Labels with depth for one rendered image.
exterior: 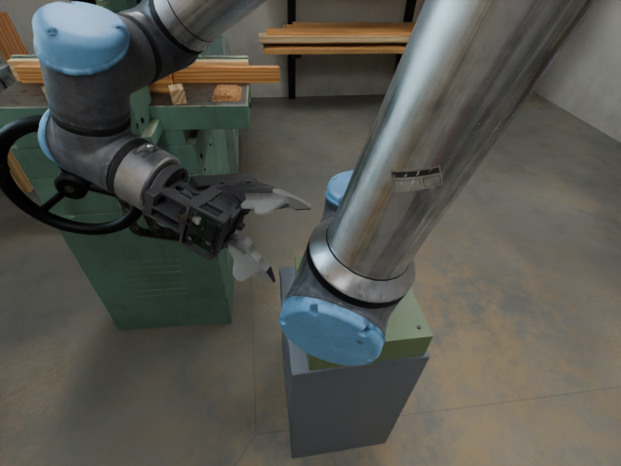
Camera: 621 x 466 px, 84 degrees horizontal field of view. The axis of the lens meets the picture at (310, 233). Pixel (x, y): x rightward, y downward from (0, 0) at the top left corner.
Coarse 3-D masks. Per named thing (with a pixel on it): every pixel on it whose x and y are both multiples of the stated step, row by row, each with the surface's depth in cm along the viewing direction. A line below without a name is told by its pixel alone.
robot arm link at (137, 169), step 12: (144, 144) 47; (132, 156) 45; (144, 156) 46; (156, 156) 46; (168, 156) 47; (120, 168) 45; (132, 168) 45; (144, 168) 45; (156, 168) 46; (120, 180) 45; (132, 180) 45; (144, 180) 45; (120, 192) 46; (132, 192) 46; (132, 204) 48; (144, 204) 47
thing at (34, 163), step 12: (192, 132) 94; (204, 132) 103; (192, 144) 89; (204, 144) 102; (24, 156) 86; (36, 156) 87; (180, 156) 91; (192, 156) 91; (24, 168) 88; (36, 168) 89; (48, 168) 89; (192, 168) 93
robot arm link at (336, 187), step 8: (336, 176) 62; (344, 176) 62; (328, 184) 61; (336, 184) 60; (344, 184) 60; (328, 192) 59; (336, 192) 57; (344, 192) 58; (328, 200) 59; (336, 200) 57; (328, 208) 60; (336, 208) 58; (328, 216) 59
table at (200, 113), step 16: (0, 96) 83; (16, 96) 83; (32, 96) 83; (160, 96) 86; (192, 96) 87; (208, 96) 87; (0, 112) 79; (16, 112) 79; (32, 112) 79; (160, 112) 82; (176, 112) 83; (192, 112) 83; (208, 112) 84; (224, 112) 84; (240, 112) 84; (0, 128) 81; (160, 128) 83; (176, 128) 85; (192, 128) 86; (208, 128) 86; (224, 128) 87; (240, 128) 87
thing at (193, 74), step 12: (24, 72) 88; (36, 72) 88; (180, 72) 91; (192, 72) 92; (204, 72) 92; (216, 72) 92; (228, 72) 93; (240, 72) 93; (252, 72) 93; (264, 72) 94; (276, 72) 94
